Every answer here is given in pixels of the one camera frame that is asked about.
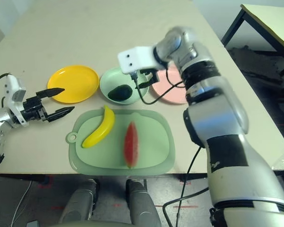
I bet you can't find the yellow toy banana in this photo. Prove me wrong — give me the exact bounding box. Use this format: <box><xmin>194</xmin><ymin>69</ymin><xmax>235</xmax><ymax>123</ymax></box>
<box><xmin>82</xmin><ymin>105</ymin><xmax>116</xmax><ymax>149</ymax></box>

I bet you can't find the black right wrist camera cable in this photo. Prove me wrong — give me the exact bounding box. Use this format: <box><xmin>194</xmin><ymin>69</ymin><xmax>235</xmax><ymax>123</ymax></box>
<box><xmin>132</xmin><ymin>67</ymin><xmax>187</xmax><ymax>105</ymax></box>

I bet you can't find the pale grey robot torso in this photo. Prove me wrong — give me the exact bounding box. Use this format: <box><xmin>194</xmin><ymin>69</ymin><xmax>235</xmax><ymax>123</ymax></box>
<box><xmin>49</xmin><ymin>219</ymin><xmax>133</xmax><ymax>227</ymax></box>

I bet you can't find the thin white cable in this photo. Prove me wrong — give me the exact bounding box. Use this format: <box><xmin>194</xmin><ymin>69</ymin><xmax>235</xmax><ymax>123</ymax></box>
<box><xmin>10</xmin><ymin>181</ymin><xmax>33</xmax><ymax>227</ymax></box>

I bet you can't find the grey robot left leg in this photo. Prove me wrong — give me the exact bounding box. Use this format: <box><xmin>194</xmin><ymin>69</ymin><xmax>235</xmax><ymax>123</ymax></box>
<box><xmin>58</xmin><ymin>178</ymin><xmax>100</xmax><ymax>226</ymax></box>

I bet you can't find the light green cutting board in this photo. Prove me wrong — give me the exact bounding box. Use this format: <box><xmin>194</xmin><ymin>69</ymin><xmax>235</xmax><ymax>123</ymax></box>
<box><xmin>65</xmin><ymin>108</ymin><xmax>176</xmax><ymax>176</ymax></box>

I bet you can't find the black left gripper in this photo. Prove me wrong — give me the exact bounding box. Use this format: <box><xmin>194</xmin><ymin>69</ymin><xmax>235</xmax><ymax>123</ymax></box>
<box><xmin>21</xmin><ymin>87</ymin><xmax>75</xmax><ymax>122</ymax></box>

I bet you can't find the pink plastic plate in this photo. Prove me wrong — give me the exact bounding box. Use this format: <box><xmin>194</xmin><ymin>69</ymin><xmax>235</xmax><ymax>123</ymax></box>
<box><xmin>151</xmin><ymin>64</ymin><xmax>189</xmax><ymax>105</ymax></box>

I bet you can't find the grey robot leg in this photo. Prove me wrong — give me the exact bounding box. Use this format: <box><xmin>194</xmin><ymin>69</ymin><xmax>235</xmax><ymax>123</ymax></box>
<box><xmin>58</xmin><ymin>178</ymin><xmax>100</xmax><ymax>226</ymax></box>
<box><xmin>125</xmin><ymin>178</ymin><xmax>162</xmax><ymax>227</ymax></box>

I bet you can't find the dark green toy avocado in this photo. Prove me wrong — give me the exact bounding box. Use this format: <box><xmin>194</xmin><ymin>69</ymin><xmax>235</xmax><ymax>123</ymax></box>
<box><xmin>107</xmin><ymin>84</ymin><xmax>134</xmax><ymax>100</ymax></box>

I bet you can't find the side table with black frame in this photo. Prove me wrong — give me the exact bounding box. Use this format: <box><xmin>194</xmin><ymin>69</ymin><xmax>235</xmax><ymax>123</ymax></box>
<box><xmin>221</xmin><ymin>3</ymin><xmax>284</xmax><ymax>77</ymax></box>

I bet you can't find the mint green plastic plate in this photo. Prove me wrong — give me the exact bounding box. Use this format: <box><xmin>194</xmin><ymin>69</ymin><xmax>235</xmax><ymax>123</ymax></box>
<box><xmin>99</xmin><ymin>66</ymin><xmax>150</xmax><ymax>105</ymax></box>

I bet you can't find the toy watermelon slice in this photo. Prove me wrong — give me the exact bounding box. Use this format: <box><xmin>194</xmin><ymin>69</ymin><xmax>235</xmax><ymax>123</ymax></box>
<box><xmin>123</xmin><ymin>121</ymin><xmax>141</xmax><ymax>169</ymax></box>

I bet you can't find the long black trailing cable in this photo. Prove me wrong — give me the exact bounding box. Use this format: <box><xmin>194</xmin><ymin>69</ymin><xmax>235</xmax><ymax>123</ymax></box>
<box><xmin>162</xmin><ymin>146</ymin><xmax>212</xmax><ymax>227</ymax></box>

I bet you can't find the yellow plastic plate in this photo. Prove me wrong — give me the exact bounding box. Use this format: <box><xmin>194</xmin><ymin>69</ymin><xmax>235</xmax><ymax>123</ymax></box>
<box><xmin>47</xmin><ymin>65</ymin><xmax>100</xmax><ymax>104</ymax></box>

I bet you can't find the grey robot right leg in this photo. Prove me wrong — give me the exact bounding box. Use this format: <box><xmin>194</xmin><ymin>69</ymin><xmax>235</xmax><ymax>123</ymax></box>
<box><xmin>125</xmin><ymin>178</ymin><xmax>162</xmax><ymax>227</ymax></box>

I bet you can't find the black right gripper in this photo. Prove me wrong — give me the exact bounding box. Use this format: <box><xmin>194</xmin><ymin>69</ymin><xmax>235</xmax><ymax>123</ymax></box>
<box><xmin>137</xmin><ymin>68</ymin><xmax>160</xmax><ymax>89</ymax></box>

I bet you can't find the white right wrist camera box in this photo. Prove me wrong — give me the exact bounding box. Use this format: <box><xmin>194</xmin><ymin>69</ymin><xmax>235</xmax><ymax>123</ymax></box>
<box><xmin>117</xmin><ymin>45</ymin><xmax>160</xmax><ymax>75</ymax></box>

